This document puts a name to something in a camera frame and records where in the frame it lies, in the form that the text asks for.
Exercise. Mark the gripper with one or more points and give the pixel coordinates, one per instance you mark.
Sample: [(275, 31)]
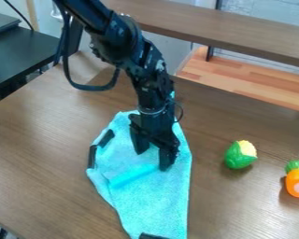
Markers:
[(156, 124)]

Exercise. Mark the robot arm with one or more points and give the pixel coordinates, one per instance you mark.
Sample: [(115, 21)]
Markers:
[(118, 37)]

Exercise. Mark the light blue cloth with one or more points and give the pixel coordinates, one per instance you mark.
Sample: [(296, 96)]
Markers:
[(150, 189)]

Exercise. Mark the toy corn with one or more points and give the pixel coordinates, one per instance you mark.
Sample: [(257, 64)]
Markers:
[(240, 154)]

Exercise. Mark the wooden shelf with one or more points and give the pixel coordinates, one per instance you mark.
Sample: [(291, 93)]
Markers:
[(243, 53)]

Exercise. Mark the orange toy carrot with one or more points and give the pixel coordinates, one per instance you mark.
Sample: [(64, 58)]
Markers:
[(298, 179)]

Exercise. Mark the black desk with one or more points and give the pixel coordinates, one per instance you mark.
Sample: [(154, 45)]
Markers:
[(14, 53)]

